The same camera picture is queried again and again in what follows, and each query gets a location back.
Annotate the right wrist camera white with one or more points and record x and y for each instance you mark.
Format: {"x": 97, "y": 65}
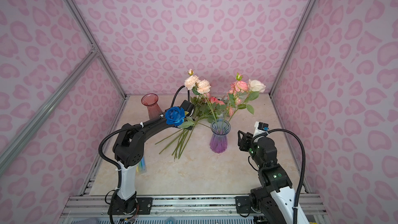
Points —
{"x": 260, "y": 128}

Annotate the diagonal aluminium frame bar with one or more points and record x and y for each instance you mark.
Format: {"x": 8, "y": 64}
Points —
{"x": 19, "y": 142}

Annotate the pile of pink roses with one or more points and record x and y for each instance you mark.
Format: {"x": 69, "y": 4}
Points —
{"x": 202, "y": 117}

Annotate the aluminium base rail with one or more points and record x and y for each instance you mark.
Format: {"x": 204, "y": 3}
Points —
{"x": 162, "y": 209}

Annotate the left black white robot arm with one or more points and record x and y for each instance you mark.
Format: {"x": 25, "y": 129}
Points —
{"x": 129, "y": 151}

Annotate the pack of coloured markers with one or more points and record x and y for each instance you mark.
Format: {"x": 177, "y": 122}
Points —
{"x": 141, "y": 167}

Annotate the purple blue glass vase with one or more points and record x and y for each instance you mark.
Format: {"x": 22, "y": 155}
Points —
{"x": 219, "y": 141}

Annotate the blue rose stem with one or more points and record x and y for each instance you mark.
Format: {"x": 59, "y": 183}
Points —
{"x": 178, "y": 117}

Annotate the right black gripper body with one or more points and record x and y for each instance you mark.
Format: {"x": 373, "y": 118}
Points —
{"x": 247, "y": 145}

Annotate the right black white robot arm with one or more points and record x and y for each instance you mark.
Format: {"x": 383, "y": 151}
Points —
{"x": 276, "y": 199}

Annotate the red glass vase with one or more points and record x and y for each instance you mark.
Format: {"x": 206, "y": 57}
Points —
{"x": 150, "y": 101}

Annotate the white rose stem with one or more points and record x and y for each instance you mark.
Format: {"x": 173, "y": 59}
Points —
{"x": 255, "y": 88}

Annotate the pink spray rose stem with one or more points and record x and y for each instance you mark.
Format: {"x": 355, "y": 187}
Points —
{"x": 237, "y": 96}

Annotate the cream peach rose stem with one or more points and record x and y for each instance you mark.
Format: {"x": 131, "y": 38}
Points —
{"x": 201, "y": 88}

